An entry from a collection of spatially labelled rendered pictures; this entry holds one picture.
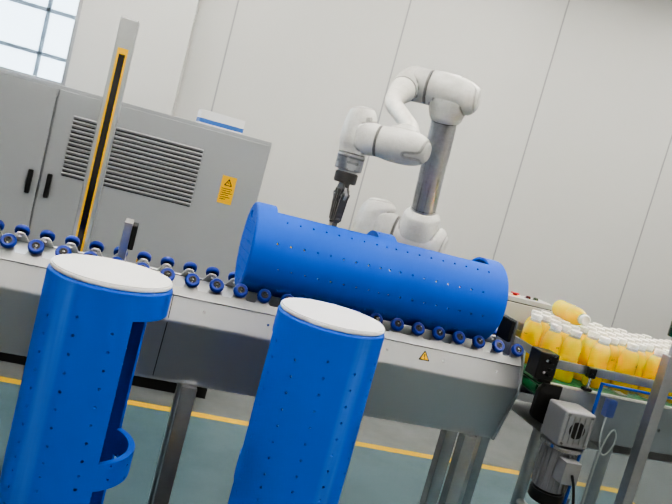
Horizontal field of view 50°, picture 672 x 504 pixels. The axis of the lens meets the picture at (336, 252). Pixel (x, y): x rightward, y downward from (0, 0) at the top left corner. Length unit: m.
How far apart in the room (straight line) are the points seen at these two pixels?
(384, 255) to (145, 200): 1.82
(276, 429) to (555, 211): 4.22
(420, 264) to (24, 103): 2.28
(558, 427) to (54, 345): 1.53
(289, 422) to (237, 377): 0.56
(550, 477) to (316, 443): 0.95
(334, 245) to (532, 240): 3.60
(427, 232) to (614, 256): 3.33
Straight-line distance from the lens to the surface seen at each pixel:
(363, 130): 2.27
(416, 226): 2.87
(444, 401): 2.49
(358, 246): 2.25
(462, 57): 5.41
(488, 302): 2.41
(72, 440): 1.71
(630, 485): 2.61
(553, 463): 2.47
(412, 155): 2.24
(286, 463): 1.82
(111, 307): 1.61
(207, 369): 2.29
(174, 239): 3.82
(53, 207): 3.86
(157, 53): 4.77
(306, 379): 1.74
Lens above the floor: 1.39
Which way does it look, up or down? 6 degrees down
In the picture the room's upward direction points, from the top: 15 degrees clockwise
